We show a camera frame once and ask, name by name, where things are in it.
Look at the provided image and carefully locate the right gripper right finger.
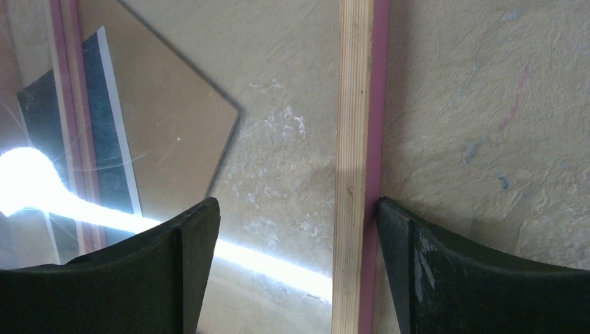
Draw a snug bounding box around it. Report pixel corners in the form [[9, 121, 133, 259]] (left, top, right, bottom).
[[376, 197, 589, 333]]

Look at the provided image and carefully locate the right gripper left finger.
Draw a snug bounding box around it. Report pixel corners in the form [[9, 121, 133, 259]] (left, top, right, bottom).
[[1, 198, 221, 333]]

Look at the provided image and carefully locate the blue mountain photo print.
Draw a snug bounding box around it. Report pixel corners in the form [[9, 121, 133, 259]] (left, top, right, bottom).
[[17, 27, 142, 216]]

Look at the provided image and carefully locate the pink wooden photo frame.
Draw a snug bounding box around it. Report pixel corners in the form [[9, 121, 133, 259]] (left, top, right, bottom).
[[46, 0, 392, 334]]

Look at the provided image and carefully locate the brown cardboard backing board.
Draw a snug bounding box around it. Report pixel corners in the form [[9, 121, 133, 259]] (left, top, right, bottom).
[[77, 1, 238, 221]]

